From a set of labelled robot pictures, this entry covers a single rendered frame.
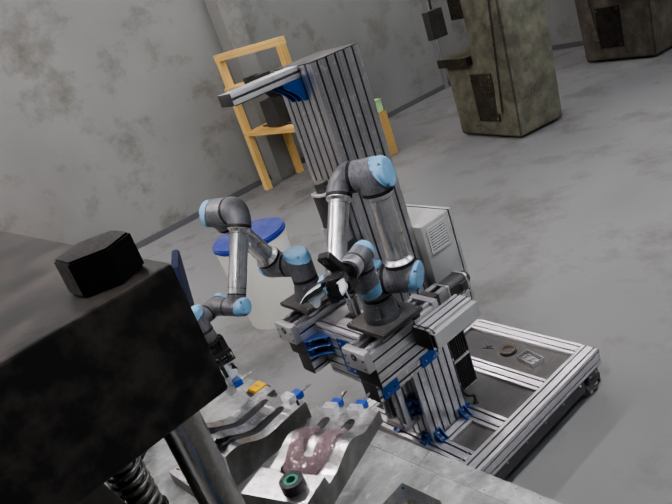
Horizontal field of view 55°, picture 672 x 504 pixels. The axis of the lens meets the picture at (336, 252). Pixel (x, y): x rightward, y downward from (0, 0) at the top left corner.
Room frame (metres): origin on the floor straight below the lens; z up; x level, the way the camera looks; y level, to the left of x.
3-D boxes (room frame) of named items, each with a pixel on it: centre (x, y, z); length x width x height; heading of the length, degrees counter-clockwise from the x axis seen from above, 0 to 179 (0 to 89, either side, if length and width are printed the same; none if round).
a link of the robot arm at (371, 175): (2.19, -0.21, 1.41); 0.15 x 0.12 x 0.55; 58
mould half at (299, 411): (2.05, 0.58, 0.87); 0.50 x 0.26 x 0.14; 127
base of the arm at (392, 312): (2.26, -0.10, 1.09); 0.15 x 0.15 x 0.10
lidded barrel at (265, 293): (4.83, 0.61, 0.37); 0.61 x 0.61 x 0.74
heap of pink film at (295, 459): (1.82, 0.30, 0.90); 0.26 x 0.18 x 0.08; 144
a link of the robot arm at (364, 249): (1.96, -0.07, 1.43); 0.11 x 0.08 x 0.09; 148
